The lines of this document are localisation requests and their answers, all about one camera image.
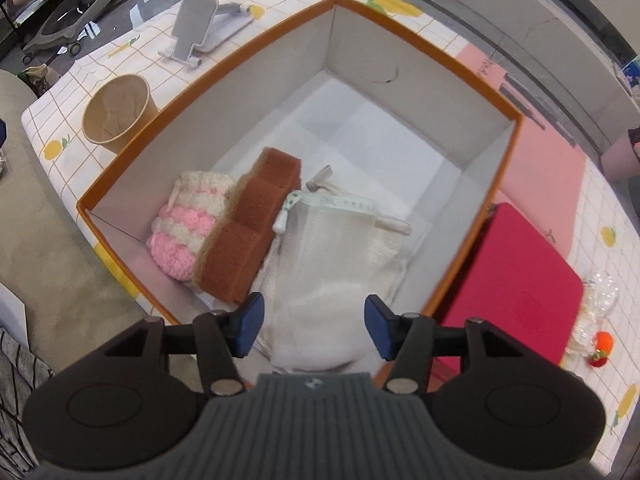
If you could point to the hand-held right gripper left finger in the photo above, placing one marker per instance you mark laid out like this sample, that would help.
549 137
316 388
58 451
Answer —
250 322

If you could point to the orange cardboard box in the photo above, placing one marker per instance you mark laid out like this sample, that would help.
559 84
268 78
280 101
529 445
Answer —
400 110

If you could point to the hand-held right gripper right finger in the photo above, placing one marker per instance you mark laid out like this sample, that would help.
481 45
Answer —
377 327

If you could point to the pink waste bin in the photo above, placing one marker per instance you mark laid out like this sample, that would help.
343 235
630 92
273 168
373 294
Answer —
620 160

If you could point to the pink mat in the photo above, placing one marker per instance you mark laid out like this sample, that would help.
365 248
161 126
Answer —
545 160

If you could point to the grey chair base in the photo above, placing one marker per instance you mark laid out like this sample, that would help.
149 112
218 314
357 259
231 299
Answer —
70 5

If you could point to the white mesh zip pouch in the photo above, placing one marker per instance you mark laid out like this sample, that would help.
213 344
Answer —
330 270

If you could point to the orange and red crochet fruit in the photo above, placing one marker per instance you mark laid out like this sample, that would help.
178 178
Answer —
601 347

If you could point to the pink and cream crochet scrubber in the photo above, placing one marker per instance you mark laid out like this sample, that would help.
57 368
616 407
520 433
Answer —
187 220

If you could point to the kraft paper bowl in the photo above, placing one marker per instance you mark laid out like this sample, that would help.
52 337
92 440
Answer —
117 110

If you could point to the white checked lemon tablecloth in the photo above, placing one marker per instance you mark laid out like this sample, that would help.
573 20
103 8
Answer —
75 170

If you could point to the red square box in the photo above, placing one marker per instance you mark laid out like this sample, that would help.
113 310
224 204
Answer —
515 290

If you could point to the white phone stand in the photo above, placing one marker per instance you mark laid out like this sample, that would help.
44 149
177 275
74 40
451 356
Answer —
200 22

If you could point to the white marble television cabinet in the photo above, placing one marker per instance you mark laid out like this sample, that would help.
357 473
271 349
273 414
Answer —
575 50

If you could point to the clear plastic bag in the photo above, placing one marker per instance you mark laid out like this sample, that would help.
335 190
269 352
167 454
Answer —
597 295

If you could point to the brown sponge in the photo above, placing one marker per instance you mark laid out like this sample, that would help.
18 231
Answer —
240 240

